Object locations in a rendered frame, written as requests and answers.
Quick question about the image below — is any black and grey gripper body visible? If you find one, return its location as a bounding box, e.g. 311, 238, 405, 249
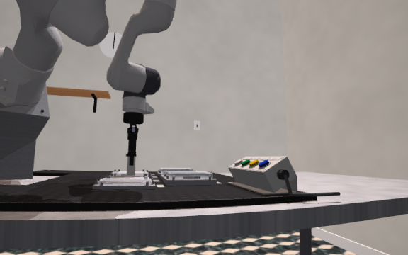
123, 112, 144, 126

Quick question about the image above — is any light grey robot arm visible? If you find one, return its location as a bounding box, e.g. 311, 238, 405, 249
0, 0, 177, 115

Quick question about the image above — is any light grey button panel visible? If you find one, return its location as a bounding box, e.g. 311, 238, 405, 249
228, 157, 341, 196

